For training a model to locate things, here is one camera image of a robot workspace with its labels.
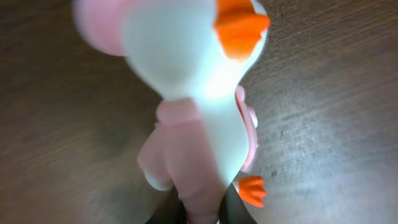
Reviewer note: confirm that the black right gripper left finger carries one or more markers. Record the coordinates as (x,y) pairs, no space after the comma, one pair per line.
(171,211)

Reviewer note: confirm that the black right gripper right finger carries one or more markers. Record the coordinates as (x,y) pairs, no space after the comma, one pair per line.
(233,210)

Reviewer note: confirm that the white duck toy pink hat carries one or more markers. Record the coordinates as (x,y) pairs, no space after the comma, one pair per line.
(194,55)

